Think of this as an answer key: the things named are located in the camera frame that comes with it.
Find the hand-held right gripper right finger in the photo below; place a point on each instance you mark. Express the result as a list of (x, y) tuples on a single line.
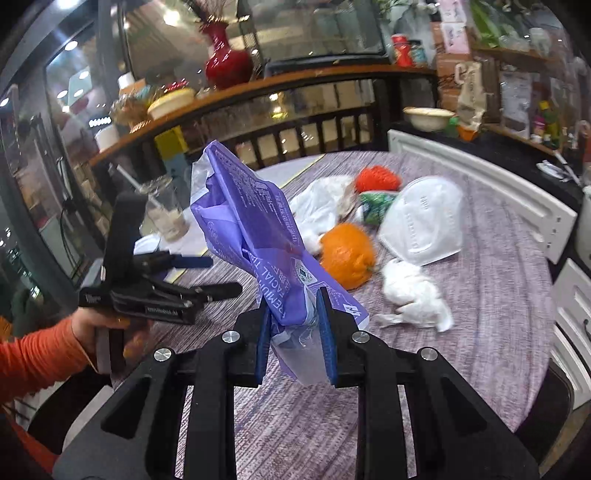
[(328, 341)]

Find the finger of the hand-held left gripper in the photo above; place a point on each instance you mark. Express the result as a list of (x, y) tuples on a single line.
[(221, 290), (194, 262)]

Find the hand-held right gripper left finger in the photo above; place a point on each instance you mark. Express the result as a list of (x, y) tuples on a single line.
[(264, 346)]

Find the purple tissue packet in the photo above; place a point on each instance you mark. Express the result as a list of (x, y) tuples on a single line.
[(249, 217)]

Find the green and white milk carton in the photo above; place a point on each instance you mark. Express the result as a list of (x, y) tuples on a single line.
[(376, 207)]

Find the person's left forearm orange sleeve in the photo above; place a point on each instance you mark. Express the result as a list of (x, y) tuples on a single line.
[(37, 360)]

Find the person's left hand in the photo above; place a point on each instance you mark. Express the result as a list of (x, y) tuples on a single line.
[(85, 325)]

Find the plastic cup with straw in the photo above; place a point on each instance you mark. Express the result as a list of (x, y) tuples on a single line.
[(166, 217)]

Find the orange fruit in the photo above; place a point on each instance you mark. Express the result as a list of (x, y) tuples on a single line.
[(347, 256)]

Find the crumpled white tissue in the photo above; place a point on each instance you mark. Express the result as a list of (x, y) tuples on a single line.
[(413, 295)]

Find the white drinking straw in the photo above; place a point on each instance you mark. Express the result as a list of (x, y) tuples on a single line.
[(131, 182)]

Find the yellow box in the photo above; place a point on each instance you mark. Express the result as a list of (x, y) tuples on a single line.
[(171, 141)]

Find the stained crumpled white napkin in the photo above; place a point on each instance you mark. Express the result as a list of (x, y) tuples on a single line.
[(318, 203)]

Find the white face mask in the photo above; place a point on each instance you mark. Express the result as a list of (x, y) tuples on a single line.
[(422, 221)]

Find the black railing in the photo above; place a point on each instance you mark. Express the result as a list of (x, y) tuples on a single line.
[(286, 134)]

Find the beige bowl with lid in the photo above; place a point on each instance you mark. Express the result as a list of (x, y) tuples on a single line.
[(171, 104)]

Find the red mesh fruit net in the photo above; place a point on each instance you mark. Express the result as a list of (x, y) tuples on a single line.
[(376, 177)]

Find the red vase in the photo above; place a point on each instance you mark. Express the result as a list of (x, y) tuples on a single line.
[(228, 64)]

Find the wooden ledge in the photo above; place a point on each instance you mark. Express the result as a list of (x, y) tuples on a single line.
[(286, 83)]

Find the wide white cabinet drawer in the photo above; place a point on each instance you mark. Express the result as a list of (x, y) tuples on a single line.
[(485, 184)]

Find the cream bowl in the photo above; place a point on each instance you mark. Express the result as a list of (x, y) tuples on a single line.
[(427, 117)]

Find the white drawer cabinet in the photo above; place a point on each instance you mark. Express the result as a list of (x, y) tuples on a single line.
[(575, 314)]

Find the glass display case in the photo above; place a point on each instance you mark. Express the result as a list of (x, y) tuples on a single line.
[(318, 27)]

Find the brown paper bag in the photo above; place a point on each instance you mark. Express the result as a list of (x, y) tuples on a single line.
[(471, 97)]

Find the red can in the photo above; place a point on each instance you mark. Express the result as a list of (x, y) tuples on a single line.
[(402, 50)]

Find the teal jar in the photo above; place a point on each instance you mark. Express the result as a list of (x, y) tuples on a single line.
[(418, 53)]

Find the pink printed box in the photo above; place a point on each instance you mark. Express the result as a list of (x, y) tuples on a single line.
[(453, 27)]

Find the wooden rack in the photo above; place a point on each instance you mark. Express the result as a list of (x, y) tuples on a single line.
[(517, 55)]

